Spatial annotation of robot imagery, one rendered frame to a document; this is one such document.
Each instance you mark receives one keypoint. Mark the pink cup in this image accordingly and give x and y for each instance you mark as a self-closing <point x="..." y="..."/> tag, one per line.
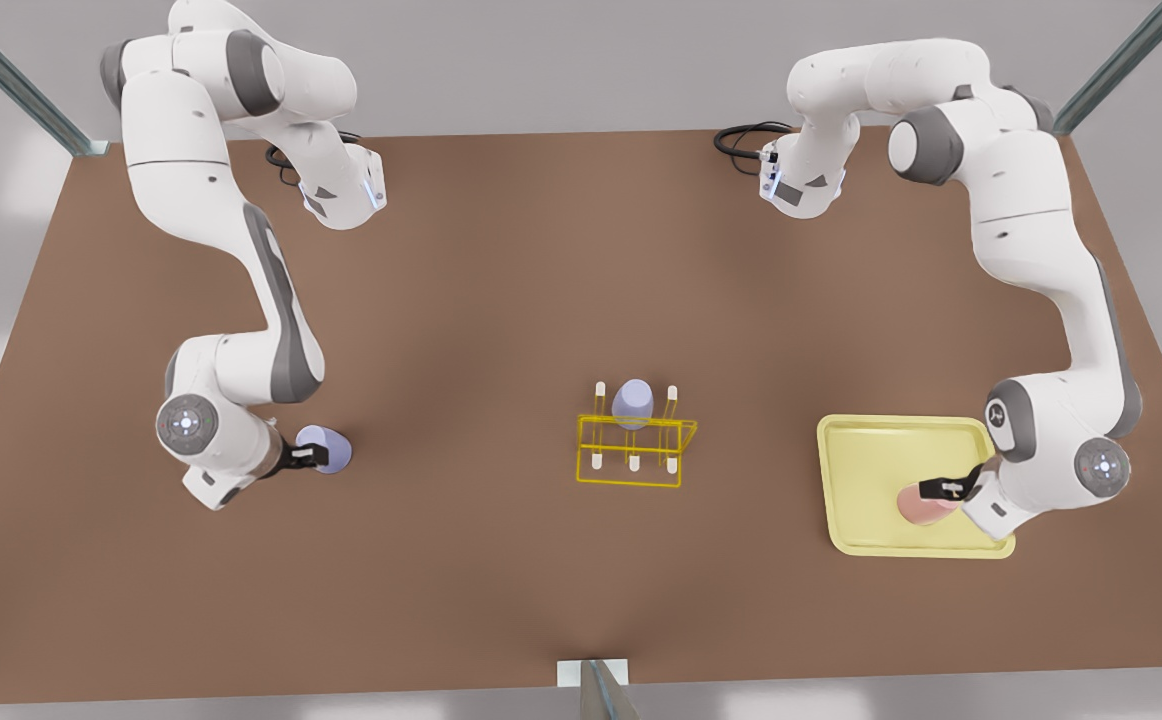
<point x="923" y="509"/>

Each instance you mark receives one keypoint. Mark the lavender cup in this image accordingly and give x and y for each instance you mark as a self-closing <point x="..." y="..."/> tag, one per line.
<point x="333" y="449"/>
<point x="632" y="402"/>

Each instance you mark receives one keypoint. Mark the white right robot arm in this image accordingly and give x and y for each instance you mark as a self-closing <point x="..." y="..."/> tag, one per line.
<point x="191" y="180"/>

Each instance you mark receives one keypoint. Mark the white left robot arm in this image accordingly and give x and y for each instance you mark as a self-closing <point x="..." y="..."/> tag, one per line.
<point x="1026" y="210"/>

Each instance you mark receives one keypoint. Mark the yellow tray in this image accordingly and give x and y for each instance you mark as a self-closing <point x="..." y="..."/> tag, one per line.
<point x="871" y="470"/>

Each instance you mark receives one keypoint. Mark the silver frame post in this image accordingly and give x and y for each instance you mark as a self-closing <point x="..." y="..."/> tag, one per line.
<point x="11" y="80"/>
<point x="1121" y="65"/>
<point x="601" y="690"/>

